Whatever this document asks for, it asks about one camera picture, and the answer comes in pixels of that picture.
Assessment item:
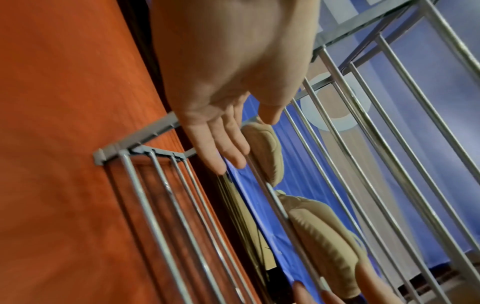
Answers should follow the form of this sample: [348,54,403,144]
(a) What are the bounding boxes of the person's right hand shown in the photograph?
[291,260,406,304]

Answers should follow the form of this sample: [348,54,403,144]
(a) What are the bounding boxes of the person's left hand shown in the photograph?
[149,0,322,176]

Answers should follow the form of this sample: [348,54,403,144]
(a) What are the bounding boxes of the cream chunky sneaker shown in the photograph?
[276,189,376,299]
[241,117,286,188]

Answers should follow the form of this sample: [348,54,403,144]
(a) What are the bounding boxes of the grey metal shoe rack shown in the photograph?
[92,0,480,304]

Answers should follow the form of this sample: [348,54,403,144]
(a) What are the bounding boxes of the blue printed banner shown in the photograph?
[224,0,480,297]

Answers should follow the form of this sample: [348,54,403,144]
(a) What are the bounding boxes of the tan cardboard boards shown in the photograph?
[221,175,275,271]

